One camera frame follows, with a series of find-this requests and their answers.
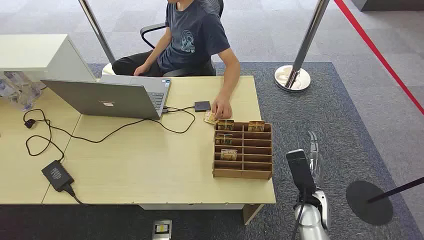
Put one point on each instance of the person's left hand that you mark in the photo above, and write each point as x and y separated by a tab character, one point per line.
222	108

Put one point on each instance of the person's right hand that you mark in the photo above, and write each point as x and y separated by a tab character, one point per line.
141	70

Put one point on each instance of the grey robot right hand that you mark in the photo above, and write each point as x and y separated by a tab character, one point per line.
319	169

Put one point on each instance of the gold patterned card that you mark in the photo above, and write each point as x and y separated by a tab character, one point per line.
225	125
229	155
256	126
224	139
208	117

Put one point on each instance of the person's right forearm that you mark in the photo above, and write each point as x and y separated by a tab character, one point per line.
159	49

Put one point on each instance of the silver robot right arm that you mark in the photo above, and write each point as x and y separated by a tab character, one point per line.
313	220

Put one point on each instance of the person's left forearm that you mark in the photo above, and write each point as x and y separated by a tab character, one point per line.
232	76

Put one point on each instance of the small black card reader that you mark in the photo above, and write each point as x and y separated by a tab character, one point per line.
202	106

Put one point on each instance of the brown wooden card holder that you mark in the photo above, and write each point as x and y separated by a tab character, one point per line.
255	155

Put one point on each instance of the person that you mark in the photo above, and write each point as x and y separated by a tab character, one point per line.
193	36

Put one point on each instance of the black office chair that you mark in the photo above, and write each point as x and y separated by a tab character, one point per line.
150	28

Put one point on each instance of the grey laptop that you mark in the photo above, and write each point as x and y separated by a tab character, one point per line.
102	99

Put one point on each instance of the dark grey rug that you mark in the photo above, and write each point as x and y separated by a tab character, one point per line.
331	116

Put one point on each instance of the light wooden desk leg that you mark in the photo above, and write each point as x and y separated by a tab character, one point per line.
252	213

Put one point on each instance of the white cabinet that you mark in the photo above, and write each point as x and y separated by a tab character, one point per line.
36	53

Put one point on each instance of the clear plastic water bottle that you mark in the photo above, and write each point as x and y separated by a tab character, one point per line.
24	84
15	97

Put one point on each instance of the red barrier belt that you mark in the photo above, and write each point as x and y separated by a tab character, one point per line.
377	53

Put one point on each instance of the metal floor socket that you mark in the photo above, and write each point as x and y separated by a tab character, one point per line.
162	229

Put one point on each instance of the black power adapter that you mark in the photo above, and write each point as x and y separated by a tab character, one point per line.
57	175

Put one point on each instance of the dark grey platform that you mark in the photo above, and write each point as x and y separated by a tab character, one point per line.
387	4

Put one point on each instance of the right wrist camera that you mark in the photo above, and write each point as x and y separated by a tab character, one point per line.
299	169

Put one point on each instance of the chrome stanchion post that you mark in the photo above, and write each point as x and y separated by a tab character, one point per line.
97	31
306	39

